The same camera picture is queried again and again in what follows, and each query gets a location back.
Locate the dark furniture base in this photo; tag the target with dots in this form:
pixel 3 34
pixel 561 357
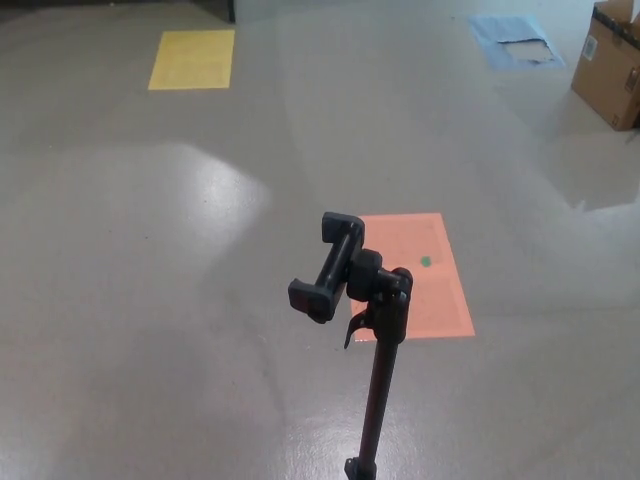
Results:
pixel 220 7

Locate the small green dot sticker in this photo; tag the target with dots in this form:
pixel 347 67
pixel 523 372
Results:
pixel 425 260

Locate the brown cardboard box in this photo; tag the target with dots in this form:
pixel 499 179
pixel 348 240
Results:
pixel 607 75

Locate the black telescopic phone stand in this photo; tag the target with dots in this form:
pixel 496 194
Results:
pixel 385 350

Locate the orange paper sheet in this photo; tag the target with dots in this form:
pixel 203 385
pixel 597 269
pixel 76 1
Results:
pixel 442 305

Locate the yellow paper sheet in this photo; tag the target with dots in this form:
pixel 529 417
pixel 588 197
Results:
pixel 192 60

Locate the blue torn floor sheet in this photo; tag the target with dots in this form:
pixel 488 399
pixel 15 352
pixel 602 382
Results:
pixel 492 27

